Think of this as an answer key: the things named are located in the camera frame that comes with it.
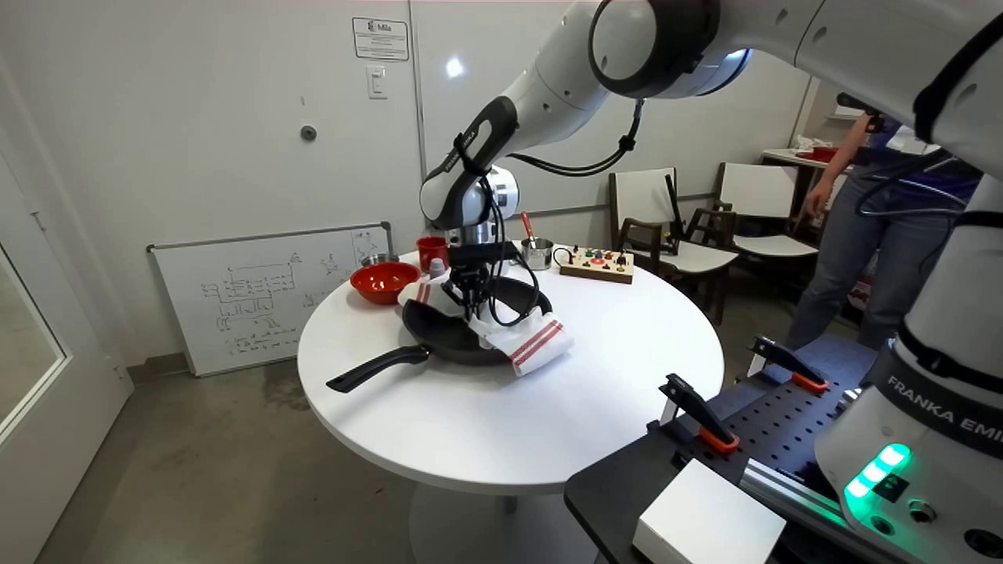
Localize black clamp orange tip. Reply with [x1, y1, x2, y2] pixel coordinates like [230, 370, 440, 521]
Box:
[657, 374, 747, 459]
[749, 336, 833, 398]

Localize red bowl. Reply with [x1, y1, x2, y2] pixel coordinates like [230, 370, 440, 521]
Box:
[347, 259, 424, 307]

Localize framed wall sign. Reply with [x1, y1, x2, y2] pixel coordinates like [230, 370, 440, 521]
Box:
[351, 13, 414, 64]

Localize black frying pan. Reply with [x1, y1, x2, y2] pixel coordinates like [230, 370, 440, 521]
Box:
[322, 275, 559, 395]

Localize white chair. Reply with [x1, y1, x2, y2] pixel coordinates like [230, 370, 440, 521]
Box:
[608, 167, 741, 318]
[716, 160, 826, 318]

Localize leaning framed whiteboard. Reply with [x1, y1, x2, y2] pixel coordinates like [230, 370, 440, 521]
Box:
[147, 219, 394, 378]

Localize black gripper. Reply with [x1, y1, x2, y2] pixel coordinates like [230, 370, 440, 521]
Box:
[448, 240, 525, 319]

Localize white door with window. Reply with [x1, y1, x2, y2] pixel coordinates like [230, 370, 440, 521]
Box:
[0, 153, 139, 564]

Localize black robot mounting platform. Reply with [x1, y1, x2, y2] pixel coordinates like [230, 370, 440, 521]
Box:
[562, 331, 911, 564]

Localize aluminium rail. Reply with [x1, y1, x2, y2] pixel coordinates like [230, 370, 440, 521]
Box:
[741, 459, 923, 564]

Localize red mug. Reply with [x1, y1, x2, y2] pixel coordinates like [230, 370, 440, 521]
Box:
[414, 235, 454, 275]

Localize wooden board colourful pieces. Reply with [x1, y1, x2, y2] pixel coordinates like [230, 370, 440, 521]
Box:
[556, 245, 639, 287]

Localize white box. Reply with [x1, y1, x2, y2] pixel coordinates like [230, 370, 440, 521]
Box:
[631, 459, 789, 564]

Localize wall mounted whiteboard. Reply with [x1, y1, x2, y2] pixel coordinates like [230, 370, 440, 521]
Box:
[408, 0, 817, 227]

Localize white wall switch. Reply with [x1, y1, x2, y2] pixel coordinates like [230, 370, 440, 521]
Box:
[365, 64, 393, 102]

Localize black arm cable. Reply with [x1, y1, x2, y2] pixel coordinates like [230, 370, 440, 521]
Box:
[507, 96, 646, 181]

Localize small steel saucepan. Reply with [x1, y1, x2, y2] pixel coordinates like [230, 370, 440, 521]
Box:
[519, 235, 559, 275]

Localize wooden shelf unit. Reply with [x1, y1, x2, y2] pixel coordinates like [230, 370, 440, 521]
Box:
[761, 137, 851, 174]

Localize white towel red stripes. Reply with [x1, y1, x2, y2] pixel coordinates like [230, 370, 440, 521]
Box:
[398, 267, 576, 378]

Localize seated person blue jeans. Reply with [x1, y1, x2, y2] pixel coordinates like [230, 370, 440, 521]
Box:
[787, 96, 989, 355]

